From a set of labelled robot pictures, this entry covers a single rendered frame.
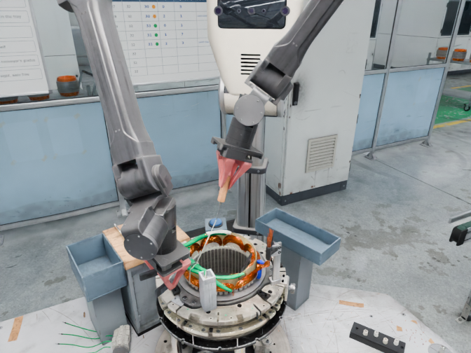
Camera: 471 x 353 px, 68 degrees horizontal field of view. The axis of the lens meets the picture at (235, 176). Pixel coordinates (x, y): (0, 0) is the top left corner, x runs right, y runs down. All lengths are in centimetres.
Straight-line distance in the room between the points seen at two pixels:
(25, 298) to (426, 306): 254
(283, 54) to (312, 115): 244
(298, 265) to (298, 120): 206
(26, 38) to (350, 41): 241
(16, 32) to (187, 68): 119
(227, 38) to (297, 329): 91
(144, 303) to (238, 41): 82
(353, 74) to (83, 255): 271
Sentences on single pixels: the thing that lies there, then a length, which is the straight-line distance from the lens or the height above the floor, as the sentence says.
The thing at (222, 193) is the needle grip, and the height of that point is 132.
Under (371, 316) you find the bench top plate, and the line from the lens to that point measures 130.
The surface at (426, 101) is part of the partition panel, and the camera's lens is 508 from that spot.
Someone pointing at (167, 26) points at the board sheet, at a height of 155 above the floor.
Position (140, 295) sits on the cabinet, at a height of 93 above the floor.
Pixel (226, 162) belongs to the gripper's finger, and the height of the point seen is 140.
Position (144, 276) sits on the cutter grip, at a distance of 79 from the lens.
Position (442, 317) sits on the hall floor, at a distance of 259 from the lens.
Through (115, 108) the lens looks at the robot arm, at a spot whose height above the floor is 153.
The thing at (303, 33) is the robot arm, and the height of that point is 164.
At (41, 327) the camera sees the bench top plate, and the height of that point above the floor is 78.
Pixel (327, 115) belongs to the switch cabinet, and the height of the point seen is 82.
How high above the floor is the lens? 168
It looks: 26 degrees down
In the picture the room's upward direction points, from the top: straight up
